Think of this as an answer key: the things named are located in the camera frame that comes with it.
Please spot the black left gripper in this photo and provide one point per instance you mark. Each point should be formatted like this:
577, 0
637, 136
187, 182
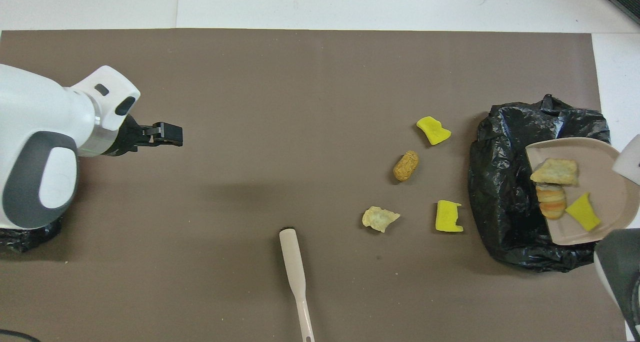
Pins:
131, 137

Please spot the beige hand brush black bristles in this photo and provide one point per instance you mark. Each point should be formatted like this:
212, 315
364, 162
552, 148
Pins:
292, 262

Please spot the brown bread roll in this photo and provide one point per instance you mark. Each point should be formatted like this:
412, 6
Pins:
406, 166

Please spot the yellow sponge piece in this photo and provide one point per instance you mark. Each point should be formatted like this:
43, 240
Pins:
433, 131
446, 216
582, 213

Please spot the large striped croissant piece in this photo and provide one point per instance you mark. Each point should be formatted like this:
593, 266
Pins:
554, 172

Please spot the small orange croissant piece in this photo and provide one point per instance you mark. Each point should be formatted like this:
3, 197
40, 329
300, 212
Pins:
551, 202

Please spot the beige plastic dustpan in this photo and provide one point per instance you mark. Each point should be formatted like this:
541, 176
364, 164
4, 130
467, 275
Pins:
600, 182

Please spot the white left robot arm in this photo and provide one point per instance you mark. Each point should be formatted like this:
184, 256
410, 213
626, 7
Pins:
35, 117

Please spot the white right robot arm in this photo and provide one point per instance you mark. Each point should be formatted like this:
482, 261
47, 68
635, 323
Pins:
620, 272

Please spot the black bag bin with card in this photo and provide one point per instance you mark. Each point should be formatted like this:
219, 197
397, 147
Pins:
30, 238

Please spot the black trash bag bin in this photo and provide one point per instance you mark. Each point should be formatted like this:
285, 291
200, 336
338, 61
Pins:
500, 182

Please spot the brown table mat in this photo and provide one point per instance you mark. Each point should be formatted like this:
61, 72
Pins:
250, 82

